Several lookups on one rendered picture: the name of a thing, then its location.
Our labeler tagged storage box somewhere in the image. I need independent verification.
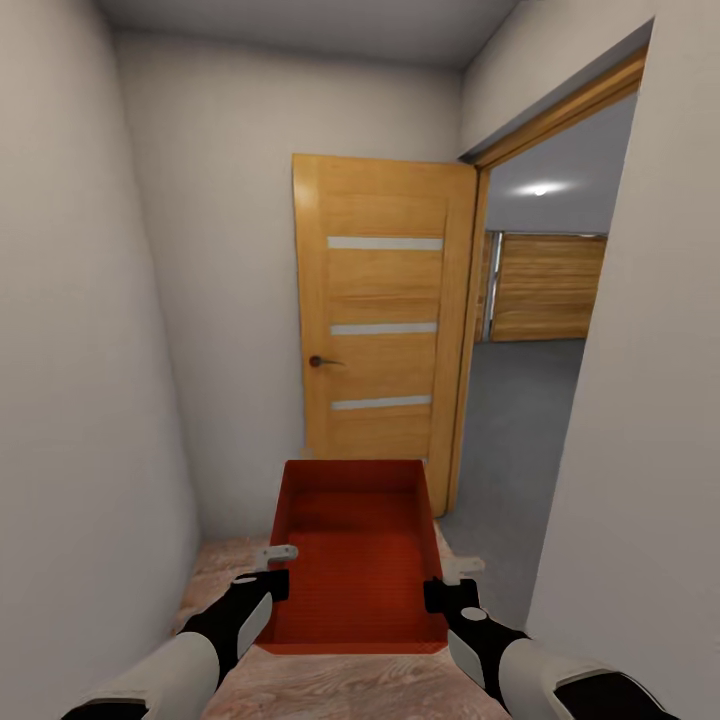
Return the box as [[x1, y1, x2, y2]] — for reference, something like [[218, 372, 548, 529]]
[[254, 459, 450, 655]]

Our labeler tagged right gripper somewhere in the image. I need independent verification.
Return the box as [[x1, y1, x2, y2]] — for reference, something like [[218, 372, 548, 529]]
[[423, 577, 481, 614]]

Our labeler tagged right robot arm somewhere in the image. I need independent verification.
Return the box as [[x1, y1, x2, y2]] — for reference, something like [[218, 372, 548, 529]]
[[423, 557, 680, 720]]

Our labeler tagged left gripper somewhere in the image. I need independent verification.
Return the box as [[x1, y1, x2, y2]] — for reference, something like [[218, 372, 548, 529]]
[[254, 569, 289, 601]]

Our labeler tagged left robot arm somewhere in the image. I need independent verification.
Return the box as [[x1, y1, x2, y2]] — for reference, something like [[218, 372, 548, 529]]
[[62, 545, 298, 720]]

